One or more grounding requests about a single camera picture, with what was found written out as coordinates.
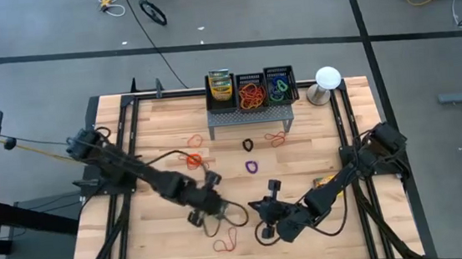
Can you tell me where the long black floor cable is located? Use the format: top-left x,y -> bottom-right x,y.
124,0 -> 192,94

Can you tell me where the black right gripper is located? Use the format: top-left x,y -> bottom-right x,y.
245,176 -> 309,241

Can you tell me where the orange rubber band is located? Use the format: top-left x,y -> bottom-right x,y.
239,92 -> 267,111
185,152 -> 205,171
238,81 -> 266,101
185,132 -> 206,150

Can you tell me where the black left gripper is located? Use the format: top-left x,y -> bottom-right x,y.
175,170 -> 233,231

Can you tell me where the white and yellow cable bundle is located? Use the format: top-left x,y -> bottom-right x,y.
94,0 -> 128,19

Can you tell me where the grey perforated metal riser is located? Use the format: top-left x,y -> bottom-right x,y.
206,101 -> 297,142

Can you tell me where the yellow rod with black ball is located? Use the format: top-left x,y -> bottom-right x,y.
0,130 -> 79,170

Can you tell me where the blue coil wristband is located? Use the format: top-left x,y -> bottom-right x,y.
270,73 -> 289,90

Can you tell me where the white dome on metal cylinder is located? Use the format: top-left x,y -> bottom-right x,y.
304,64 -> 344,109

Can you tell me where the black plastic mesh basket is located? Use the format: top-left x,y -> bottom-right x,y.
235,71 -> 269,113
262,63 -> 301,108
202,72 -> 239,116

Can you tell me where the coiled black floor cable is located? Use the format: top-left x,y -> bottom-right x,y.
138,0 -> 169,29

